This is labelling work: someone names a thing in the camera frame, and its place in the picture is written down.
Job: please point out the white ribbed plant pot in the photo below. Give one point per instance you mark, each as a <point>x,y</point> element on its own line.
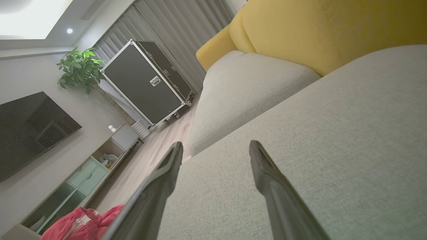
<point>141,130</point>

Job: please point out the clutter on cabinet shelf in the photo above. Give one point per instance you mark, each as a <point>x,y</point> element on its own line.
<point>108,160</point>

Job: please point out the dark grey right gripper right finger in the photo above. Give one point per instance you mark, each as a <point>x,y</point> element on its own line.
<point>283,200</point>

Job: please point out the small white ornament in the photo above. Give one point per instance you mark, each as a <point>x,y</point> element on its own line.
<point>111,128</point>

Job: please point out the yellow sofa back cushion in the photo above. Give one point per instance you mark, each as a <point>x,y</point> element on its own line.
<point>217,50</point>
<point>317,30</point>

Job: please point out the black flat television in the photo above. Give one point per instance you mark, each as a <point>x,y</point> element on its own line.
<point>30,133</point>

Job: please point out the white mint TV cabinet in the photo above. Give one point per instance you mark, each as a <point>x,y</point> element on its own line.
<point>90,176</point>

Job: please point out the grey curtains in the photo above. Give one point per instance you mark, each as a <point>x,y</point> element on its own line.
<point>186,26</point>

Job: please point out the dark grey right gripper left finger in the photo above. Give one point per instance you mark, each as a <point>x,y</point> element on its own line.
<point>146,200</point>

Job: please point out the black aluminium-edged flight case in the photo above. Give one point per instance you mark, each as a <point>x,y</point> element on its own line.
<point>140,83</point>

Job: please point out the large grey sofa seat cushion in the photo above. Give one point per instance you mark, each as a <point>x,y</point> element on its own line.
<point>333,150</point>

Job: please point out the red white sports jersey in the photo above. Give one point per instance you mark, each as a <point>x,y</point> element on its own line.
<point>76,223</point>

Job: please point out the green potted plant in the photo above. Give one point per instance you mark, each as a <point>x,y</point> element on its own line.
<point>80,68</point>

